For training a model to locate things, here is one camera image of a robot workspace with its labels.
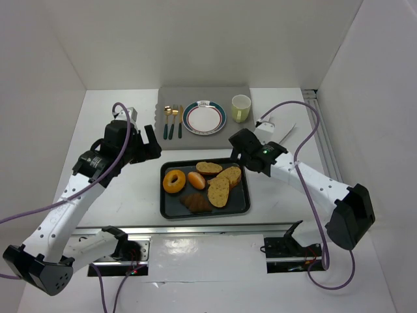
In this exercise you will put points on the orange glazed donut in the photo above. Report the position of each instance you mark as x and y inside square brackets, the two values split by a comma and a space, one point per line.
[174, 181]

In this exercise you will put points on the white plate coloured rim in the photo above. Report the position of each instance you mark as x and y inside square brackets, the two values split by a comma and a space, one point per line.
[204, 118]

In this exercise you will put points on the small bread slice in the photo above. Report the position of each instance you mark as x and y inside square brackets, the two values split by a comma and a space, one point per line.
[208, 168]

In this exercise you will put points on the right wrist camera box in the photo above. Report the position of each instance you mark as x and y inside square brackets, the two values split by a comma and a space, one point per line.
[264, 130]

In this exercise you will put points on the gold fork green handle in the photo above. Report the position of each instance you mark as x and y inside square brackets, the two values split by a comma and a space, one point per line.
[175, 112]

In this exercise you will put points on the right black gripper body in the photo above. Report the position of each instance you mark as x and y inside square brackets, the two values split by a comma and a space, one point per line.
[243, 151]

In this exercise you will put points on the grey placemat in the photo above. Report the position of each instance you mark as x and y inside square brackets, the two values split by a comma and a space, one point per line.
[184, 96]

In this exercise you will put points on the round orange bun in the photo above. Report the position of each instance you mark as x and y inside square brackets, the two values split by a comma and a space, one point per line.
[196, 180]

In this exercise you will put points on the base mount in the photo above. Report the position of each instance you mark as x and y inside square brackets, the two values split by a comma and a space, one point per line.
[285, 255]
[134, 260]

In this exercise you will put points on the black baking tray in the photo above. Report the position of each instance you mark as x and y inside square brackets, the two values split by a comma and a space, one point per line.
[171, 207]

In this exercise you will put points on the brown chocolate croissant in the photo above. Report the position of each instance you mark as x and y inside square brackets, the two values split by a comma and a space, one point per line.
[196, 203]

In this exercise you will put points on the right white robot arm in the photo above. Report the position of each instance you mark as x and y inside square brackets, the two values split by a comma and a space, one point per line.
[349, 208]

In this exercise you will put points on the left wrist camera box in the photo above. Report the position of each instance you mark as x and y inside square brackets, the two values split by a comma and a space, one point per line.
[120, 114]

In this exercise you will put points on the large seeded bread slice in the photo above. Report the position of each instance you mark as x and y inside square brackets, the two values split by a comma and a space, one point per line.
[218, 191]

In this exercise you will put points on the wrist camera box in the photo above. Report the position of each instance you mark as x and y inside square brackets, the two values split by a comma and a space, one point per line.
[120, 114]
[264, 130]

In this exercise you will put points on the left base mount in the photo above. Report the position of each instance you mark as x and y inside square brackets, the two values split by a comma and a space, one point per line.
[134, 260]

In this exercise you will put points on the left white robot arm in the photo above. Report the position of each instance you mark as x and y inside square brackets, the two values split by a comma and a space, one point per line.
[45, 259]

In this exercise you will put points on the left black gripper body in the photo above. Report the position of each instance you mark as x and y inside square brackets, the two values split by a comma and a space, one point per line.
[143, 149]

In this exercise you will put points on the crusty bread slice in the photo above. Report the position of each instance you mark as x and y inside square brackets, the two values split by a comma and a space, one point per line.
[233, 174]

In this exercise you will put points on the gold spoon green handle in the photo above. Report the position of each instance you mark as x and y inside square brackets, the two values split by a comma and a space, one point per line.
[167, 113]

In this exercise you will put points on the right base mount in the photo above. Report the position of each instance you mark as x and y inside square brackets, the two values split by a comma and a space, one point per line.
[285, 255]

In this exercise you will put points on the light green mug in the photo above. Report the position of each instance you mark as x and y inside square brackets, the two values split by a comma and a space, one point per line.
[241, 106]

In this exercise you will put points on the aluminium rail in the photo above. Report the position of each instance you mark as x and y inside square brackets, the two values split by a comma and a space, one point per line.
[269, 229]

